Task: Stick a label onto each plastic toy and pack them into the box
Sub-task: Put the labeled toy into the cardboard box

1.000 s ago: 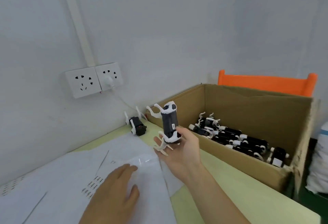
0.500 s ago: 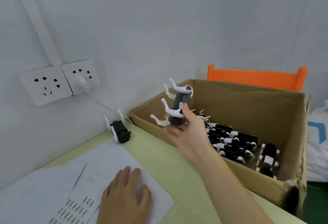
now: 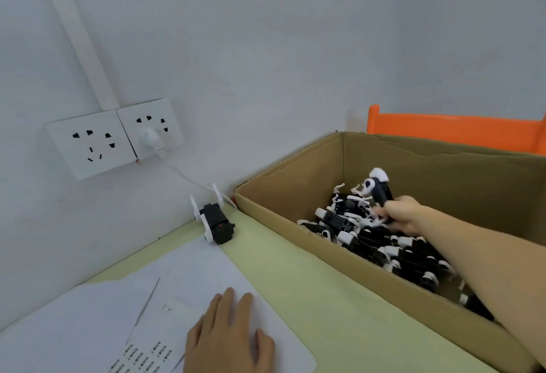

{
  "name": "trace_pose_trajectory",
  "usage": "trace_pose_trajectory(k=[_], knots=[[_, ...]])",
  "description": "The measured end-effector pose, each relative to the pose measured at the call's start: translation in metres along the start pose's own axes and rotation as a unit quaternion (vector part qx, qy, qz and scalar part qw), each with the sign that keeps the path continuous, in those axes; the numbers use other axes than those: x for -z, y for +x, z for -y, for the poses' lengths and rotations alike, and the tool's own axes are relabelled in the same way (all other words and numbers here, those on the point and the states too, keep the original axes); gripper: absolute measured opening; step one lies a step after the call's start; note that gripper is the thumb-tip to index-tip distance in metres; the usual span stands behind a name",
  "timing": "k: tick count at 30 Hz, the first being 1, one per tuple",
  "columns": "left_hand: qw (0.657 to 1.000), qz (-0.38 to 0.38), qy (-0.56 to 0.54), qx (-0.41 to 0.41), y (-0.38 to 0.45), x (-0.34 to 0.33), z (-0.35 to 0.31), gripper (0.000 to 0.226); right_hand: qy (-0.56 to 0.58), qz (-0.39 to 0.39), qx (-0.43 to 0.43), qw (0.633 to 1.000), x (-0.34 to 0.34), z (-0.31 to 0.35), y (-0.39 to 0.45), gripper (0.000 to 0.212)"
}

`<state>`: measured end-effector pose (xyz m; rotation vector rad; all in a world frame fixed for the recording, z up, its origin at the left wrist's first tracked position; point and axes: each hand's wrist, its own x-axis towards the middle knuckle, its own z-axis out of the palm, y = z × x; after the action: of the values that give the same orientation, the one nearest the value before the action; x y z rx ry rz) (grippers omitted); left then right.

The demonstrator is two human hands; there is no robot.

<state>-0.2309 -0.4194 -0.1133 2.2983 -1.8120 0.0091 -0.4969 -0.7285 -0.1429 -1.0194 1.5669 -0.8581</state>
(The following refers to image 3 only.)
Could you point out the person's right hand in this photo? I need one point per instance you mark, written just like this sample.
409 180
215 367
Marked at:
405 215

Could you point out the person's left hand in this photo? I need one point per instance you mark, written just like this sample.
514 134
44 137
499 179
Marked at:
226 343

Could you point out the person's right fingers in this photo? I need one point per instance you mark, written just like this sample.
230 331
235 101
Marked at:
386 214

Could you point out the person's left middle finger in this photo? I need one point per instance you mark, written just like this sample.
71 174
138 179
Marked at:
223 306

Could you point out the person's left thumb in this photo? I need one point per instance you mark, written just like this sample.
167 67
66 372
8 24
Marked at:
266 349

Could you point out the black white toy robot part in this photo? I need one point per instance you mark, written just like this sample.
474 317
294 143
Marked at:
379 187

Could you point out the person's right forearm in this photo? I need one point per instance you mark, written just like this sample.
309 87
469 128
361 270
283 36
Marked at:
490 266

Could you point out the pile of black white toy pieces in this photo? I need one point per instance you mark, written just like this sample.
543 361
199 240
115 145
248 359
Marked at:
375 240

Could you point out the large white paper sheet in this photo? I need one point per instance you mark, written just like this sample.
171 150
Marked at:
204 266

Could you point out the brown cardboard box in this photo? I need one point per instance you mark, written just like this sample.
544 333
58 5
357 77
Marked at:
448 172

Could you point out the printed white paper sheet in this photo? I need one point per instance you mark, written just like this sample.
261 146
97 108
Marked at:
158 343

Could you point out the black white toy robot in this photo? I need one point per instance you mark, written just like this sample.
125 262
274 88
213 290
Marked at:
215 221

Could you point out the orange plastic chair back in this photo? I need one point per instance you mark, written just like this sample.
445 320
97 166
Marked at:
452 129

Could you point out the blank white paper sheet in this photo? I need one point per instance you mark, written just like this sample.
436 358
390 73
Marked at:
72 325

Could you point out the white power plug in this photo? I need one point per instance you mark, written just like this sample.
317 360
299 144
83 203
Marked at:
151 140

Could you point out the small white wall socket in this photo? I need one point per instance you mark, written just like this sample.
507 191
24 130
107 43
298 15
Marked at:
158 116

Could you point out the large white wall socket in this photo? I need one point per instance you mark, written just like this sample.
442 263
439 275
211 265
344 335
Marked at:
89 146

